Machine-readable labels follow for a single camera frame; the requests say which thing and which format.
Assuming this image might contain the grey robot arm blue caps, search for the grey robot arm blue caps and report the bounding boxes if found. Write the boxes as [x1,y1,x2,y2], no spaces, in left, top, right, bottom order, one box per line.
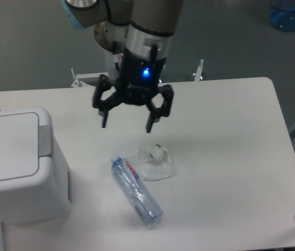
[62,1,183,132]

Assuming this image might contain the crumpled white plastic bag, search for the crumpled white plastic bag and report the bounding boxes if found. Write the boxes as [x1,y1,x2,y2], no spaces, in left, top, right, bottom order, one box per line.
[137,143,173,181]

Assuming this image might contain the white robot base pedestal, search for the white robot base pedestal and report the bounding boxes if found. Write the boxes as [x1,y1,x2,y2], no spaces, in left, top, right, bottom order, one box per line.
[71,50,124,88]

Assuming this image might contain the white plastic trash can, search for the white plastic trash can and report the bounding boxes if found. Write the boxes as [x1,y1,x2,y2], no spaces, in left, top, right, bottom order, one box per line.
[0,107,73,224]

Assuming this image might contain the large blue water jug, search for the large blue water jug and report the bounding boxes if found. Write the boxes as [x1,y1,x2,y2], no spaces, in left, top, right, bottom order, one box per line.
[268,1,295,32]

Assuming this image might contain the clear empty plastic bottle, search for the clear empty plastic bottle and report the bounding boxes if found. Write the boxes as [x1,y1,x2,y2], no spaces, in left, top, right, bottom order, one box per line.
[111,155,163,226]

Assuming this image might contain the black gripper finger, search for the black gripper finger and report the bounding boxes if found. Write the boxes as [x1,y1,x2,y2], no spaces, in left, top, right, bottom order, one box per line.
[92,74,123,128]
[146,84,174,133]

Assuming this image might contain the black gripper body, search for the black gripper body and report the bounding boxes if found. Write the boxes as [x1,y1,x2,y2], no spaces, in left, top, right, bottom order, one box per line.
[115,47,167,107]

